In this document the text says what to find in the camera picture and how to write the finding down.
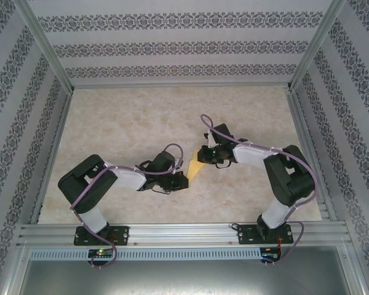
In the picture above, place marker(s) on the yellow cloth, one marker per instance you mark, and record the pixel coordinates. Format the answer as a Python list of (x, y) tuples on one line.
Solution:
[(194, 170)]

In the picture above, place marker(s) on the aluminium cross rail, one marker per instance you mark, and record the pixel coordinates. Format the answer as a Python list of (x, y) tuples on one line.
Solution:
[(184, 233)]

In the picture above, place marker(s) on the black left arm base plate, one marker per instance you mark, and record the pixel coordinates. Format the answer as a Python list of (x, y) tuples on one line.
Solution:
[(123, 235)]

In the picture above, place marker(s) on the aluminium frame post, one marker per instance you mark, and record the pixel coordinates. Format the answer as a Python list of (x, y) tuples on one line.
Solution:
[(47, 46), (313, 46)]

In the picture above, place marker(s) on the grey metal panel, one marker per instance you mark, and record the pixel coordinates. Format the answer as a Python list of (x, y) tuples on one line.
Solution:
[(184, 279)]

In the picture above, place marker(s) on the aluminium side rail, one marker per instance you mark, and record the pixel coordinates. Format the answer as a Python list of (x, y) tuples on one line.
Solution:
[(311, 153), (53, 153)]

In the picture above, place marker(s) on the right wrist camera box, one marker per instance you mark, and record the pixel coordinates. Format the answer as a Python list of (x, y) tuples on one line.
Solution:
[(209, 139)]

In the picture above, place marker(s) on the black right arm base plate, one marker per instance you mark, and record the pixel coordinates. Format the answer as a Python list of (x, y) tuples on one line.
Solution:
[(246, 235)]

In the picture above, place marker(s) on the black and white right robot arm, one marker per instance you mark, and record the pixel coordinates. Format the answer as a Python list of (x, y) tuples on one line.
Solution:
[(292, 184)]

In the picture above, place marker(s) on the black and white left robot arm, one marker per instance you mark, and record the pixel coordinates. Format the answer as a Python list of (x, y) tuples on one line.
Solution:
[(80, 184)]

